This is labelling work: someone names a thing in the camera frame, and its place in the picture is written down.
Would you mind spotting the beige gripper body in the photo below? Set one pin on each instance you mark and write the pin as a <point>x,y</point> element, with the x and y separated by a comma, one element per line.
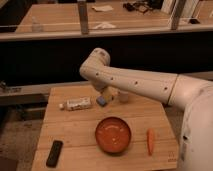
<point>107,95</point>

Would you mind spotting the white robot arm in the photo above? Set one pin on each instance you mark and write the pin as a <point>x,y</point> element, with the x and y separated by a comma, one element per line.
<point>192,95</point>

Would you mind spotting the orange ceramic bowl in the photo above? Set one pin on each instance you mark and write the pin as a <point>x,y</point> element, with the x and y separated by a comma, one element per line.
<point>113,135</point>

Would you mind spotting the blue sponge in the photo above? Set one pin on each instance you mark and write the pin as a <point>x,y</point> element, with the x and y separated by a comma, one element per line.
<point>101,101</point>

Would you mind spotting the translucent plastic cup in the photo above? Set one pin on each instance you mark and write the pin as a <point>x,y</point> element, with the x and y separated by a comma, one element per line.
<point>123,96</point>

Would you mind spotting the wooden cutting board table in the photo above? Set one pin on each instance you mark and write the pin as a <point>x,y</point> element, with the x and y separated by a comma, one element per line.
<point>76,129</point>

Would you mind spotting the orange carrot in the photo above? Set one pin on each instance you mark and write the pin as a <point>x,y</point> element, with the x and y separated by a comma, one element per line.
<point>150,141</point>

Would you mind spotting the crumpled white cloth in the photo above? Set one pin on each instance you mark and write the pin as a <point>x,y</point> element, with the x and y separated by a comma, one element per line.
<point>104,25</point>

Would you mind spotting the black remote control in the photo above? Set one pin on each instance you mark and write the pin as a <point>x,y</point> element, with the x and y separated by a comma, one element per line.
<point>54,153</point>

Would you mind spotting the white paper on desk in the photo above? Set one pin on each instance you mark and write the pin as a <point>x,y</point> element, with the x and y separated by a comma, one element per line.
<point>104,8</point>

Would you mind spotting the grey metal post left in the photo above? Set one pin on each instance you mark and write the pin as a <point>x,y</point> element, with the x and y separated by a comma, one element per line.
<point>83,17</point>

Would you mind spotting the grey metal post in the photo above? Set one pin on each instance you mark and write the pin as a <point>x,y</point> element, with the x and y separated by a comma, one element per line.
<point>83,17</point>
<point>176,14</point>

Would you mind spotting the grey metal post right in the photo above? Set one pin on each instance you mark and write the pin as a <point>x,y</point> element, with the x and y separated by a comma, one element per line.
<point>176,14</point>

